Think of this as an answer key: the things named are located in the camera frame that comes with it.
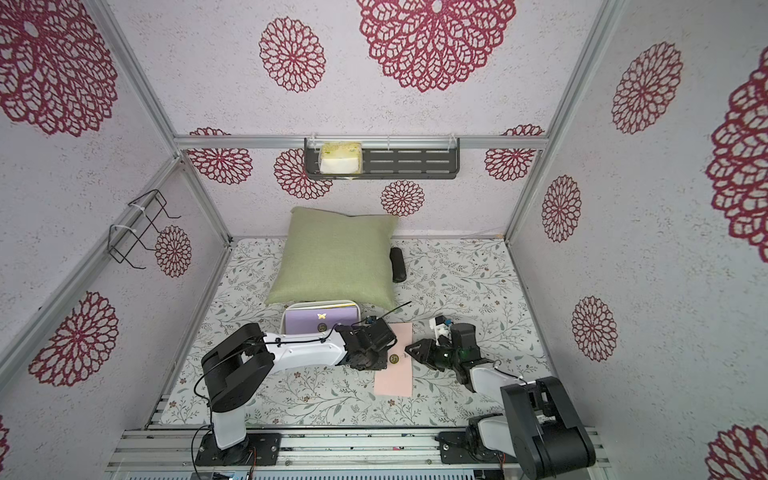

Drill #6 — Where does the pink envelope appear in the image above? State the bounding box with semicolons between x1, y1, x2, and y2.
373;323;413;397

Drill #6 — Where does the lilac envelope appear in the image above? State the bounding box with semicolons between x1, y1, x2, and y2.
283;304;360;336

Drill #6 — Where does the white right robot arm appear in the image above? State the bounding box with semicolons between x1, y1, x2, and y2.
405;339;597;479

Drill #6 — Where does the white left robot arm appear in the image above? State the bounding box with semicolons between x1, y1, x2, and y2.
201;318;397;451

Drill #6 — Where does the white plastic storage box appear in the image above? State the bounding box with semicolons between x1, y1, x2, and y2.
279;299;364;337

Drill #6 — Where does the small black cylinder object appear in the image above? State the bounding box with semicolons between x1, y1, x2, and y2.
389;247;407;284

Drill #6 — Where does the green square pillow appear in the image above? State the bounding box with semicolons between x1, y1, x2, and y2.
265;207;398;309

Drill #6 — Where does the yellow white sponge block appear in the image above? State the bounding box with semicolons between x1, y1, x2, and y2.
319;142;363;175

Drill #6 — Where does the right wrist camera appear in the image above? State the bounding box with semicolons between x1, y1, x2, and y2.
429;315;477;350

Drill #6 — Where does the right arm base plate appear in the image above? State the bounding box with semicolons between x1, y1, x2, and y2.
435;430;517;466

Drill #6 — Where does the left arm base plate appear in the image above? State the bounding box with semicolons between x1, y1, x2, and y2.
194;433;282;467

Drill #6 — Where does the black wall shelf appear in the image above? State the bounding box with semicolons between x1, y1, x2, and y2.
304;137;461;180

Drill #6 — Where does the black wire wall rack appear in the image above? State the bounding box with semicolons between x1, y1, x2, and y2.
106;188;180;270

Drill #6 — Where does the aluminium front rail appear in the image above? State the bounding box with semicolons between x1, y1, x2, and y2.
106;427;612;472

